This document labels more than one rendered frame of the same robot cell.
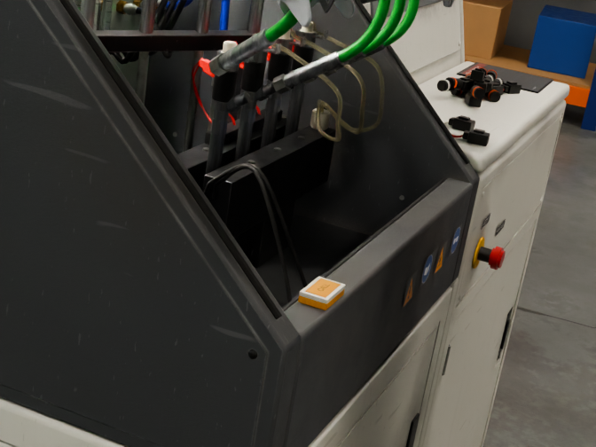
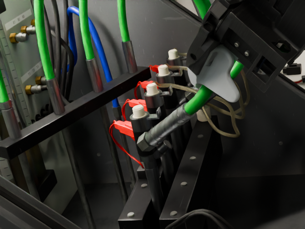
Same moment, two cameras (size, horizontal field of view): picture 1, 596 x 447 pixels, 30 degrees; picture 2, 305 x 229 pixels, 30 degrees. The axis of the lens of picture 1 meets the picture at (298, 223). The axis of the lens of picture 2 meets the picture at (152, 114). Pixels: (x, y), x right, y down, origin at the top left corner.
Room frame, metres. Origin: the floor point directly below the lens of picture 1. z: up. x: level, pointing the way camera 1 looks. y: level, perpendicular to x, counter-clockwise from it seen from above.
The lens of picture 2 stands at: (0.58, 0.12, 1.42)
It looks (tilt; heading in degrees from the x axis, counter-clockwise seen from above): 23 degrees down; 358
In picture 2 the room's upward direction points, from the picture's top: 12 degrees counter-clockwise
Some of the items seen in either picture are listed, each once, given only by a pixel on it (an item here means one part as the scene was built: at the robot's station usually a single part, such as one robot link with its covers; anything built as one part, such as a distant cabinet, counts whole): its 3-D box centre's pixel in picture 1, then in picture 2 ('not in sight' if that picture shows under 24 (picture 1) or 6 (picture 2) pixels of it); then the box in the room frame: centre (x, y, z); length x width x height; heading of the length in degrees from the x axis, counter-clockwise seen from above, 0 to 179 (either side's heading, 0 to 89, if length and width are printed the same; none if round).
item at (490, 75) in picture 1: (481, 81); not in sight; (1.95, -0.28, 1.01); 0.23 x 0.11 x 0.06; 160
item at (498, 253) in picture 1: (490, 255); not in sight; (1.63, -0.30, 0.80); 0.05 x 0.04 x 0.05; 160
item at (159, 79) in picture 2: (278, 115); (181, 130); (1.46, 0.05, 1.01); 0.05 x 0.03 x 0.21; 70
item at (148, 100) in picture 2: (254, 126); (171, 153); (1.38, 0.08, 1.01); 0.05 x 0.03 x 0.21; 70
